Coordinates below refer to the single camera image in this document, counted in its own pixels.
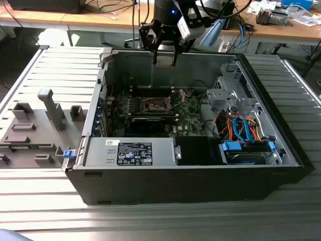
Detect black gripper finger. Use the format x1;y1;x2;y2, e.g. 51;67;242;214
138;22;164;65
172;39;196;67

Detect silver CPU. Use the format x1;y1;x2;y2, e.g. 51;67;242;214
155;56;176;68

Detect CPU socket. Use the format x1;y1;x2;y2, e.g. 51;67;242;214
143;96;174;112

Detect metal CPU cooler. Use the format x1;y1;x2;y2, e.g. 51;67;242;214
255;7;271;25

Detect office chair base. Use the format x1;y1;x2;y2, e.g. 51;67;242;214
124;36;141;49

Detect black speaker box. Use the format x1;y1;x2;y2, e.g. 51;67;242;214
222;0;236;30

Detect wooden desk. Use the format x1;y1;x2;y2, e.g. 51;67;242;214
0;0;67;27
61;0;321;46

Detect grey disk bay cage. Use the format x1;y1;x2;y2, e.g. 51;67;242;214
206;62;263;116

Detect green motherboard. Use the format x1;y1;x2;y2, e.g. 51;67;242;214
105;86;213;138

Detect white paper sheets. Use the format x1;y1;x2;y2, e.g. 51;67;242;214
247;1;276;15
288;14;321;27

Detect black graphics card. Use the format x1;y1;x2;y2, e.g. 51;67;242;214
130;116;168;134

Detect grey drive unit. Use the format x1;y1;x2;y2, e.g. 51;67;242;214
269;10;289;26

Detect black flat device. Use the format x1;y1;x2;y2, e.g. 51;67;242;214
7;0;82;14

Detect black plastic shroud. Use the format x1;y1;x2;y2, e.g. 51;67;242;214
175;137;223;166

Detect hard disk in blue carrier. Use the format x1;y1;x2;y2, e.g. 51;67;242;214
218;140;276;166

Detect blue box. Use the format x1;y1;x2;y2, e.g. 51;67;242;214
280;0;314;10

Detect grey power supply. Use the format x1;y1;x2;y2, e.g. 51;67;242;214
84;137;176;168

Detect black PC case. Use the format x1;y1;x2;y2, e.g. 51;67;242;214
64;49;315;205

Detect grey parts rack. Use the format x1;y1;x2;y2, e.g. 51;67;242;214
0;89;87;169

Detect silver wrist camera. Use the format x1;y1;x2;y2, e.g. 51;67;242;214
177;15;207;41

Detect blue wire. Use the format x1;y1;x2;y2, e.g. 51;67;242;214
232;115;254;144

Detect orange wire bundle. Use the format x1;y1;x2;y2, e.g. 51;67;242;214
215;111;265;141

